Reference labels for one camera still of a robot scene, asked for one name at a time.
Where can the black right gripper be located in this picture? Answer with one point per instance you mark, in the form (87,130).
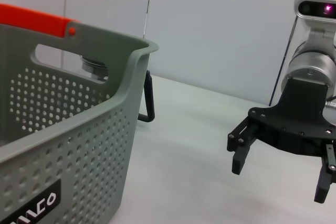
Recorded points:
(296,119)

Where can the grey perforated storage bin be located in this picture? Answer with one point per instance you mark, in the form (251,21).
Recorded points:
(92,142)

